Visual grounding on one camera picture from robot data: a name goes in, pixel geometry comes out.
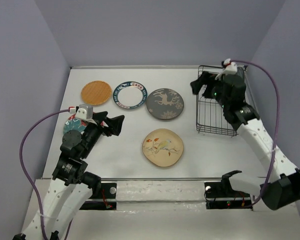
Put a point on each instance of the grey deer plate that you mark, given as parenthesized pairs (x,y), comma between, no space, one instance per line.
(165,104)

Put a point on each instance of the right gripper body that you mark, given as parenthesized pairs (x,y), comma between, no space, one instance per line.
(218,94)

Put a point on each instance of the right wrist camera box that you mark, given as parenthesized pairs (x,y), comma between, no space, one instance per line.
(229,67)

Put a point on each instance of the white plate teal rim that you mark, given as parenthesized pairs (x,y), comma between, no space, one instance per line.
(130,95)

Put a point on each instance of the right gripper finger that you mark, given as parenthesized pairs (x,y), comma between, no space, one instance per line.
(204,79)
(209,92)

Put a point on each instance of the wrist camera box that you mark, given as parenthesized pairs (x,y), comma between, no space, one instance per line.
(84,112)
(229,67)

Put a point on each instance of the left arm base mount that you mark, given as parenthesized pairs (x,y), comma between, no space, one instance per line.
(103,200)

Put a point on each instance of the dark blue glazed plate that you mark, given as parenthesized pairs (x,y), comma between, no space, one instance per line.
(240,72)

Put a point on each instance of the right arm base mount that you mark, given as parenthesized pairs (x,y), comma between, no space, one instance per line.
(218,198)

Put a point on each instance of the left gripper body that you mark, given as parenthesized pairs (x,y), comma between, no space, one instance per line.
(93,132)

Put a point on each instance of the orange woven round plate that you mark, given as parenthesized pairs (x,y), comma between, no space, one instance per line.
(96,93)

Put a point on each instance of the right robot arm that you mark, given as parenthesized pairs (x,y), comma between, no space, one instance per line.
(281,186)

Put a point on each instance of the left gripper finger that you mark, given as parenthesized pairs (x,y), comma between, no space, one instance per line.
(99,117)
(115,124)

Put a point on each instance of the beige bird plate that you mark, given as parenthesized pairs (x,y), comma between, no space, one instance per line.
(162,147)

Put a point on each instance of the black wire dish rack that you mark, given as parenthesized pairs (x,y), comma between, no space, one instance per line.
(209,113)

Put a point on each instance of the red teal floral plate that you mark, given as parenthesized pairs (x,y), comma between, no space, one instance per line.
(74,123)

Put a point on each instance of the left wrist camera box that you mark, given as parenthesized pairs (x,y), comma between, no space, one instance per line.
(84,112)

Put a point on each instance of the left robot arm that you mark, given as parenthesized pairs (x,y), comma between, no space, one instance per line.
(71,184)

